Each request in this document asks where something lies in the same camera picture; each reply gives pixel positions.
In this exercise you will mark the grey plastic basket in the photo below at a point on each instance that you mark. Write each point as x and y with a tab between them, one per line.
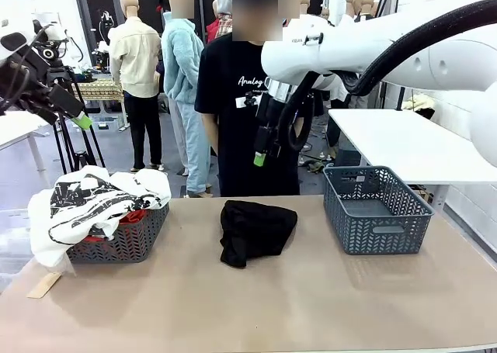
388	240
132	244

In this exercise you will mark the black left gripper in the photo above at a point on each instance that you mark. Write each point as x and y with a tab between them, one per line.
23	77

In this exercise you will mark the large white table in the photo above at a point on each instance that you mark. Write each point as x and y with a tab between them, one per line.
407	147

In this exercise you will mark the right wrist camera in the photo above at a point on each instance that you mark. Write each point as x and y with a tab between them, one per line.
240	101

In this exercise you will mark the table with patterned cloth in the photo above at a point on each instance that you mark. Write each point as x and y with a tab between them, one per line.
99	89

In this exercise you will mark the tan cardboard tag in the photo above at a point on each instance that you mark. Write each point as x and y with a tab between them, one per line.
42	286

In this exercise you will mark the mannequin in white shirt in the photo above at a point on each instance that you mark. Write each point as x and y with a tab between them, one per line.
351	5

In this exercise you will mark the small white table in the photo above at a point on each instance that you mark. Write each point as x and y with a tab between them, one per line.
15	128

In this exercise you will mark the black tripod stand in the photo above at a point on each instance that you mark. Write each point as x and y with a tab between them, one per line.
64	143

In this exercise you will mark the pale yellow cloth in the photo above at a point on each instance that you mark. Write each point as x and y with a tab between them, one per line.
417	104

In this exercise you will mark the clear plastic storage box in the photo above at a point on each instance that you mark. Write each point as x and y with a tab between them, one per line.
13	244

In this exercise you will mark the orange printed garment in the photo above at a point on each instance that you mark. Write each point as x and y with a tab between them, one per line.
134	216

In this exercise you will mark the person's right forearm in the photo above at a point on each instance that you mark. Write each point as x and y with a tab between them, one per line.
211	132

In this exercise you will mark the person in black t-shirt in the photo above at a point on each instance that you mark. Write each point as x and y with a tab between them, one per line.
233	155

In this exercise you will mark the mannequin in red top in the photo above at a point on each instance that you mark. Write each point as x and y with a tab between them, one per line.
211	31

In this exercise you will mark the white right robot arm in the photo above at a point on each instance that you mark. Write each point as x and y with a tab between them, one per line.
349	50

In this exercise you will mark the mannequin in blue fleece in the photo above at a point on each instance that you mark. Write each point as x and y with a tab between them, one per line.
184	70

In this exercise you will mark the white garment with black print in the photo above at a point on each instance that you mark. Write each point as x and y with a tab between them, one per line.
46	229

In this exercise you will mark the mannequin in cream jacket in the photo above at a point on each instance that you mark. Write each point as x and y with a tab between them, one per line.
134	58

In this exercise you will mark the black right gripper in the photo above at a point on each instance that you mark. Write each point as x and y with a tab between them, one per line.
268	110

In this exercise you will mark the mannequin in black shirt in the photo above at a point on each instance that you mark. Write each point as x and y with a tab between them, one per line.
368	5

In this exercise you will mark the mannequin in plaid hooded shirt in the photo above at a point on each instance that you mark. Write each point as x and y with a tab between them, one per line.
224	15

